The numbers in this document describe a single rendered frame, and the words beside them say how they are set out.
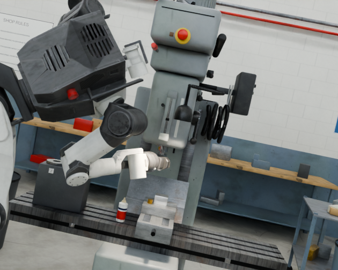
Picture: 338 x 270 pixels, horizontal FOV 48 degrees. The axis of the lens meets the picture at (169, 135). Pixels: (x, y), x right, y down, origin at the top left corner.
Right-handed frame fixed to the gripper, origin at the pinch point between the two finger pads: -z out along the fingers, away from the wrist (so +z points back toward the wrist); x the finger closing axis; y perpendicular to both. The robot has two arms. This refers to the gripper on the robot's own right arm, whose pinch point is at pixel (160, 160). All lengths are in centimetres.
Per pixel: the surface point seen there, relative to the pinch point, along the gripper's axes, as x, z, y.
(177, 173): 4.7, -37.9, 10.2
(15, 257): 146, -83, 123
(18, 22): 414, -293, -107
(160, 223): -11.8, 13.9, 23.3
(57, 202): 36, 20, 28
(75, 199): 29.0, 17.2, 24.5
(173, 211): -12.6, 4.1, 19.6
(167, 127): -5.2, 11.8, -16.2
